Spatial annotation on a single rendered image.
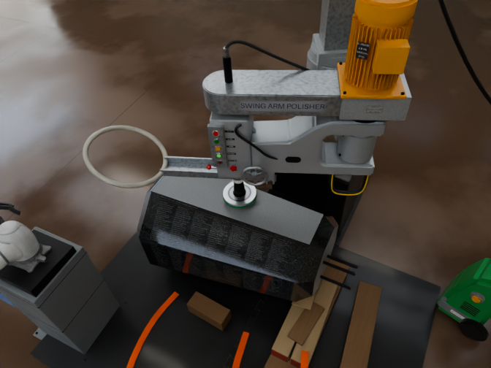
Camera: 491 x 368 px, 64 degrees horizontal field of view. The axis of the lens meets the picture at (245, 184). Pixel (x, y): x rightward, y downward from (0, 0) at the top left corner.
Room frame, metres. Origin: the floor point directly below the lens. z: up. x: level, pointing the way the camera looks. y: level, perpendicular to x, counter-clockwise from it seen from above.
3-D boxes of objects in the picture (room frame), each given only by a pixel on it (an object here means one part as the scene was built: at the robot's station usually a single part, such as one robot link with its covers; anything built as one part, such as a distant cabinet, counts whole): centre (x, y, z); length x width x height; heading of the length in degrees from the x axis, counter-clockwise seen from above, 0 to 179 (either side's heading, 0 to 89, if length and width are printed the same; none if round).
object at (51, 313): (1.30, 1.28, 0.40); 0.50 x 0.50 x 0.80; 61
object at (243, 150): (1.63, -0.04, 1.32); 0.36 x 0.22 x 0.45; 81
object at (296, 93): (1.59, -0.30, 1.62); 0.96 x 0.25 x 0.17; 81
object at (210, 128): (1.54, 0.13, 1.37); 0.08 x 0.03 x 0.28; 81
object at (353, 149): (1.55, -0.61, 1.34); 0.19 x 0.19 x 0.20
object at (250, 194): (1.65, 0.04, 0.87); 0.21 x 0.21 x 0.01
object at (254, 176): (1.51, -0.06, 1.20); 0.15 x 0.10 x 0.15; 81
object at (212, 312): (1.25, 0.33, 0.07); 0.30 x 0.12 x 0.12; 56
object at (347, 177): (2.20, -0.62, 0.37); 0.66 x 0.66 x 0.74; 58
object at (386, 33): (1.53, -0.61, 1.90); 0.31 x 0.28 x 0.40; 171
